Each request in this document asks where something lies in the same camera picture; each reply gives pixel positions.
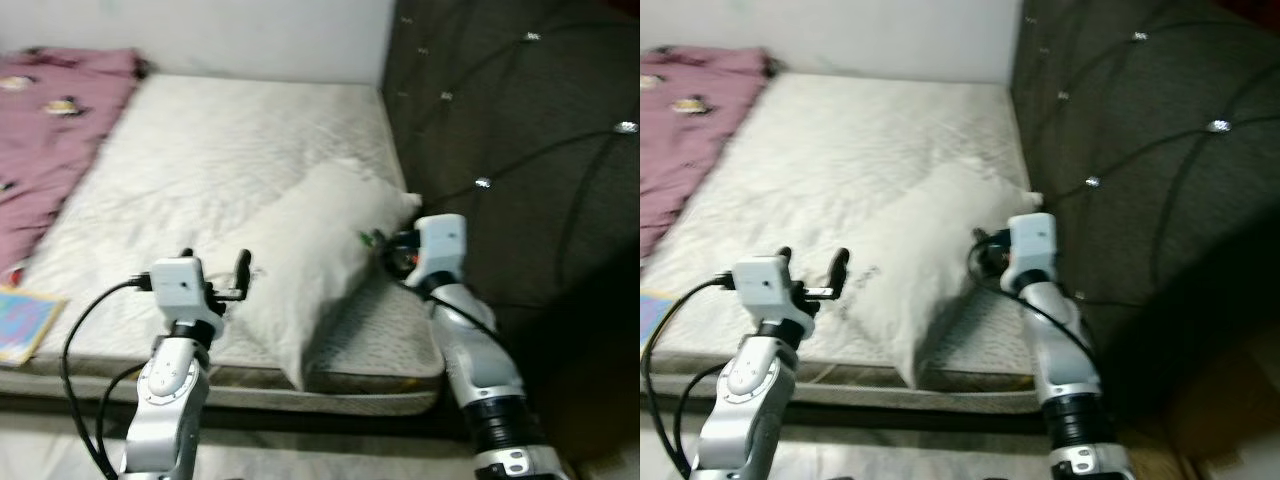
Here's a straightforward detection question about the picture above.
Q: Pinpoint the beige pillow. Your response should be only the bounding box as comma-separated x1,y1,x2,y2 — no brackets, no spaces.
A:
205,160,423,391
830,160,1044,389

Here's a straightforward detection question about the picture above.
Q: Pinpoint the colourful children's book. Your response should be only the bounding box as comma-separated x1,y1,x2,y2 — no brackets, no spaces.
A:
0,287,66,366
640,290,673,351

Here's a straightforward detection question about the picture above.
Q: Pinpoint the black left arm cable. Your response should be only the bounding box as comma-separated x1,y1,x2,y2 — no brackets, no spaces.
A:
643,273,738,476
60,275,156,479

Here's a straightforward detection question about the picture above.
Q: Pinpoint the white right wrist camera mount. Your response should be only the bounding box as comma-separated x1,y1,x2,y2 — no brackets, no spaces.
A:
1007,212,1058,281
415,214,468,286

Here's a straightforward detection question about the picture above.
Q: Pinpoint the white quilted mattress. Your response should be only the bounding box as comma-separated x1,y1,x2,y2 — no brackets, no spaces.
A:
640,72,1041,413
0,72,446,416

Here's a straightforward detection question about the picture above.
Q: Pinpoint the pink cartoon print blanket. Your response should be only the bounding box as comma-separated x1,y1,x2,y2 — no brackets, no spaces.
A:
0,48,141,286
640,48,776,261

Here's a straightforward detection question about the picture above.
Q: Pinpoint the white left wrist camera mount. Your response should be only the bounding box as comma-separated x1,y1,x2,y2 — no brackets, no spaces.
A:
733,255,798,323
150,257,213,326

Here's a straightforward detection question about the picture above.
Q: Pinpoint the black tufted headboard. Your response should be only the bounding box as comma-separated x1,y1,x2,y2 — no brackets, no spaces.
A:
382,0,641,461
1010,0,1280,431

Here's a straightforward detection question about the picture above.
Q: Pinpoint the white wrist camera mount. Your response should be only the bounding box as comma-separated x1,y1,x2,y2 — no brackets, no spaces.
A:
415,214,468,286
150,257,213,326
733,255,798,323
1007,212,1058,281

